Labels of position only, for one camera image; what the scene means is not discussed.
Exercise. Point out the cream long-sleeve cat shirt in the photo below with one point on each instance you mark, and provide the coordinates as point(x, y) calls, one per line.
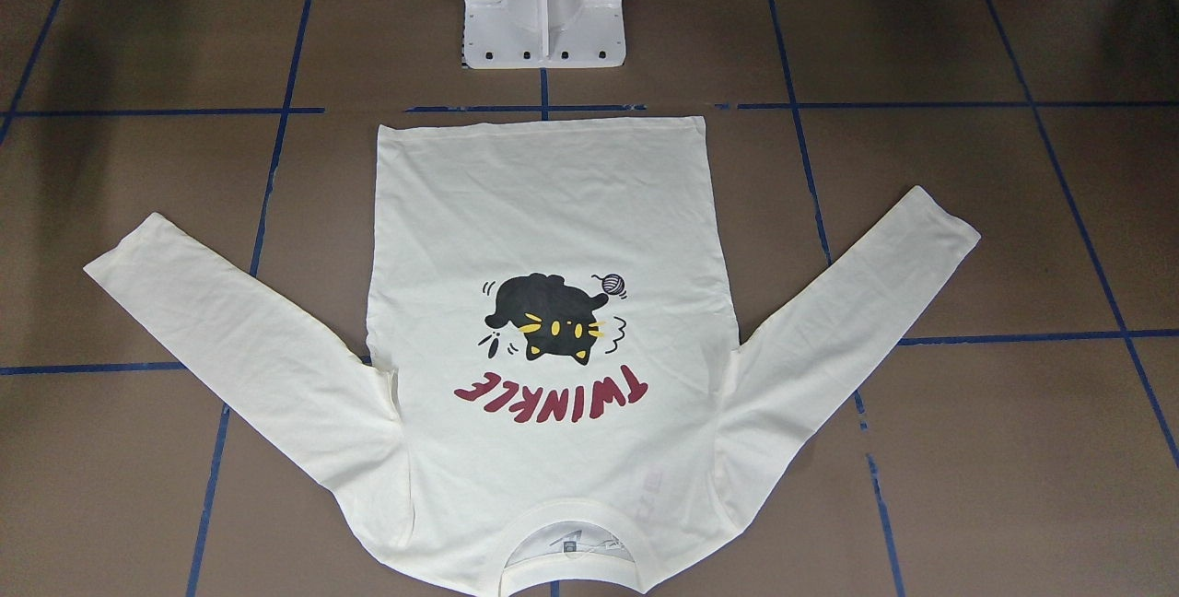
point(556, 386)

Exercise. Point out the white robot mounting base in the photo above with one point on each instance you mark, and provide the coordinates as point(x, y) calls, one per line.
point(516, 34)

